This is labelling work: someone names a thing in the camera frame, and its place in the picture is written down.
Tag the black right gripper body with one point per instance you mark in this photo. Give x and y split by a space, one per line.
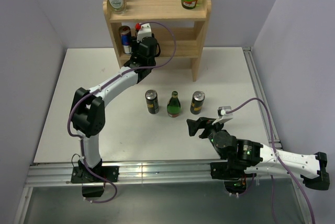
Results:
210 129

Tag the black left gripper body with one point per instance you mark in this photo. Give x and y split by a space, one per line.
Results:
134 45

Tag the green bottle gold cap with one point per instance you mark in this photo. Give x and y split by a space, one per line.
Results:
174 105

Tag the red bull can red tab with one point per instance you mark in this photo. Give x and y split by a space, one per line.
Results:
125 36

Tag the black yellow soda can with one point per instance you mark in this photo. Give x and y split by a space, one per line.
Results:
152 101

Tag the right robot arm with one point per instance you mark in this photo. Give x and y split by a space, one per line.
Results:
241 158

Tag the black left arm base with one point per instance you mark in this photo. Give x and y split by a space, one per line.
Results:
93 186

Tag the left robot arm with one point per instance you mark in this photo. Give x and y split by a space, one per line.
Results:
87 115

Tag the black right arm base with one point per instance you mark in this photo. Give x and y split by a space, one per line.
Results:
236 181

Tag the wooden shelf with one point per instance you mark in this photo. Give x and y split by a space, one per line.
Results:
182 42

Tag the black yellow can right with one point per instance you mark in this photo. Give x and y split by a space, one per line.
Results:
197 102

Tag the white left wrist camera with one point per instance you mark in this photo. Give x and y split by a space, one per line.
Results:
142 31

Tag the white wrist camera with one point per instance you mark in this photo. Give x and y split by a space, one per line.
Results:
142 31
223 115

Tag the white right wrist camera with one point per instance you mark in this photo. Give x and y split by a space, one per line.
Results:
223 115

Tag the aluminium rail frame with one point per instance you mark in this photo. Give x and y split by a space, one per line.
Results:
164 174

